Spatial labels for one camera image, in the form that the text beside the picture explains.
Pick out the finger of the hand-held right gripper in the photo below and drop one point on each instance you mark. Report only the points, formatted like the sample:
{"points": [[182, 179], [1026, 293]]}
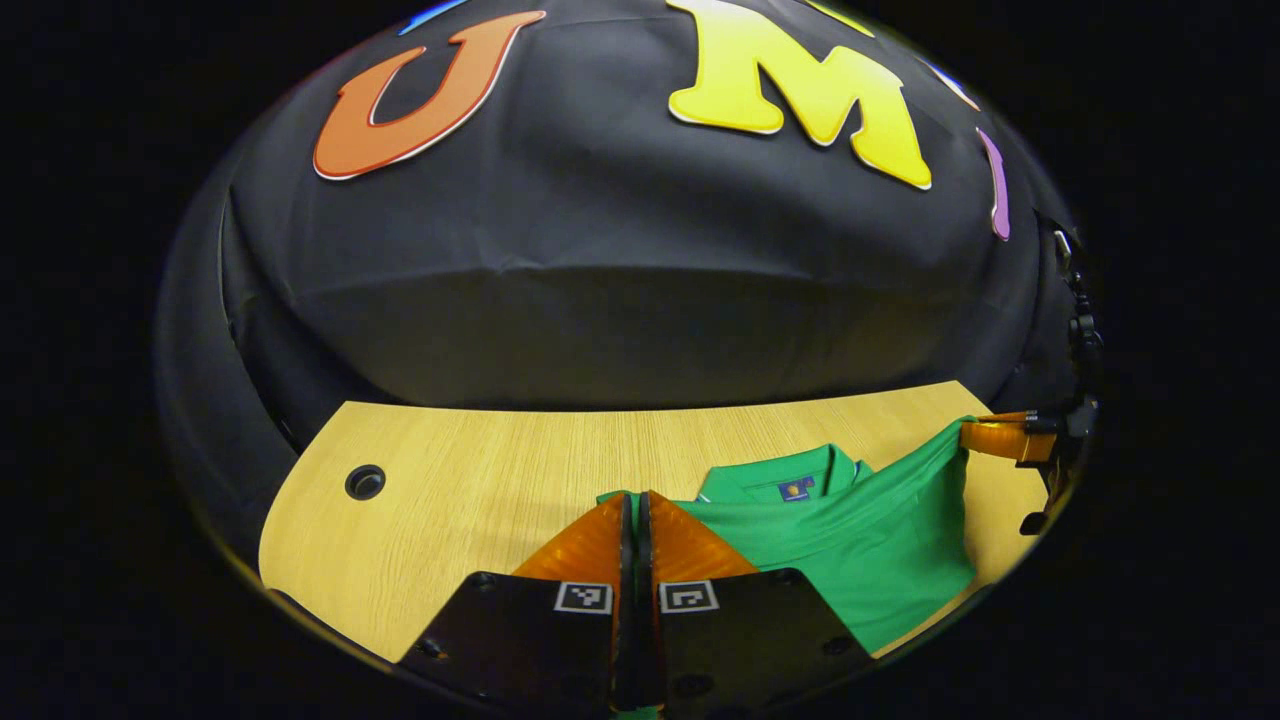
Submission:
{"points": [[1000, 440]]}

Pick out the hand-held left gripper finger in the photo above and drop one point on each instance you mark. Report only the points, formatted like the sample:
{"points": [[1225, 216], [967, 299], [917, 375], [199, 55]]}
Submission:
{"points": [[628, 640], [647, 640]]}

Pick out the black backdrop cloth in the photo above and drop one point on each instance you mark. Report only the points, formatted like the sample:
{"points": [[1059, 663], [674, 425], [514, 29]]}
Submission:
{"points": [[600, 300]]}

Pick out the green T-shirt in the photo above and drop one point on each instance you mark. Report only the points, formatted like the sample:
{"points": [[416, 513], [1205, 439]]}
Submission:
{"points": [[850, 540]]}

